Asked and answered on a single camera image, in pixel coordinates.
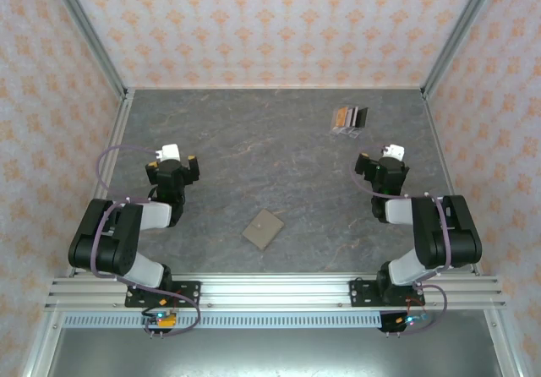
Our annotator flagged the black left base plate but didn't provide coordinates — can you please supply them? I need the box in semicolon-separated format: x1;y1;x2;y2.
124;281;202;309

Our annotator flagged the aluminium side rail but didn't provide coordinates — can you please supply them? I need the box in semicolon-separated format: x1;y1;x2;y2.
67;89;137;277
422;89;484;276

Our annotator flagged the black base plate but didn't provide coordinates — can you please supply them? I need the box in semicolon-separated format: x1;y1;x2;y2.
124;281;202;309
349;279;424;309

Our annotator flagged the metal sheet panel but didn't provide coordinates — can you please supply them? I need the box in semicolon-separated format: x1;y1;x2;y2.
25;328;519;377

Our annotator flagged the slotted grey cable duct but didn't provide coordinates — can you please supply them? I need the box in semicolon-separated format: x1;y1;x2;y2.
63;313;384;331

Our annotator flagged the left control board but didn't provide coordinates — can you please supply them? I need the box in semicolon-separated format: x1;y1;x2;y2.
142;309;178;331

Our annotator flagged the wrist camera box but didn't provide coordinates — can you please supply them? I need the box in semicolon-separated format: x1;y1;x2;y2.
382;143;406;161
154;143;182;163

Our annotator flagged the grey card holder wallet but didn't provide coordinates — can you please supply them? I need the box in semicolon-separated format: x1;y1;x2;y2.
241;208;285;251

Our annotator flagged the clear acrylic card stand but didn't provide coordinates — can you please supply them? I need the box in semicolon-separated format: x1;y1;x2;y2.
329;105;371;139

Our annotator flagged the control board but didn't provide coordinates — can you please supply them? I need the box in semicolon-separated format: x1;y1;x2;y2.
142;309;178;331
396;314;432;327

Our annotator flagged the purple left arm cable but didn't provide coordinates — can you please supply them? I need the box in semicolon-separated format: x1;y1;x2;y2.
90;144;202;338

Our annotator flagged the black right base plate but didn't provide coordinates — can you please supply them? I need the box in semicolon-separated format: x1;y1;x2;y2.
349;279;424;309

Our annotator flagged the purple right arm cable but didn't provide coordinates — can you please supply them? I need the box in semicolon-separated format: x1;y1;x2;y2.
352;144;450;336

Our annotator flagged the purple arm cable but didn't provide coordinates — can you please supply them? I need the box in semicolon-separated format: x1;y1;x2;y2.
352;144;450;336
90;144;202;338

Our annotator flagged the right control board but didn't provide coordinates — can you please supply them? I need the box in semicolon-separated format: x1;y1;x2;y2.
396;314;432;327

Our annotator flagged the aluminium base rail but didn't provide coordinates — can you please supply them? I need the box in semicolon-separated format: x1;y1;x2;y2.
44;273;507;311

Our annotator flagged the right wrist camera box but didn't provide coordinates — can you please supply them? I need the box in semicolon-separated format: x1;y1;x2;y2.
382;143;406;161

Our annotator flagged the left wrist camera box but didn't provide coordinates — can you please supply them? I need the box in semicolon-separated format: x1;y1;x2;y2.
154;143;182;163

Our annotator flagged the aluminium frame post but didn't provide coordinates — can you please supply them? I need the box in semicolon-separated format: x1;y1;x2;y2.
43;0;129;99
421;0;504;99

